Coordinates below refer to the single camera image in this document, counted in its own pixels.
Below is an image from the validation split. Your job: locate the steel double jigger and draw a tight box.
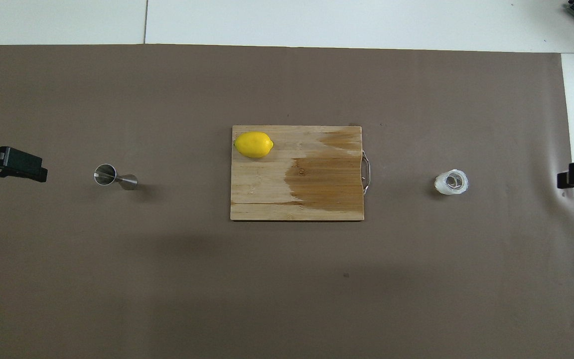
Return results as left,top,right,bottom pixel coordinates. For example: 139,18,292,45
94,164,139,191

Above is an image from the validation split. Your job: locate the clear frosted plastic cup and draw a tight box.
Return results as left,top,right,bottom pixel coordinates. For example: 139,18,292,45
434,169,469,195

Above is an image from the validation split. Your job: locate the brown paper table mat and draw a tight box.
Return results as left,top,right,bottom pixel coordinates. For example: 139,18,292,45
0,44,574,359

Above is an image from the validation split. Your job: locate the yellow lemon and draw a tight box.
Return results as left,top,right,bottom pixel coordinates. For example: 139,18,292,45
234,131,274,159

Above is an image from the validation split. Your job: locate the wooden cutting board with handle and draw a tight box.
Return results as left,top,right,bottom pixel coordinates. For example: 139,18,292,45
230,125,371,221

